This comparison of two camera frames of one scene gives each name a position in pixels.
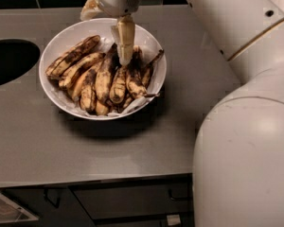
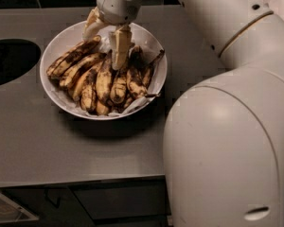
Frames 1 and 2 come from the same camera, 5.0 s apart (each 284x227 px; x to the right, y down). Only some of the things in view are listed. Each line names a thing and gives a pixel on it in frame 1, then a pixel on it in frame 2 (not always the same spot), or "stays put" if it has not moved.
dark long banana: (105, 74) stays put
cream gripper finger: (91, 8) → (94, 23)
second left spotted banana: (68, 77) stays put
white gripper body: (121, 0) stays put
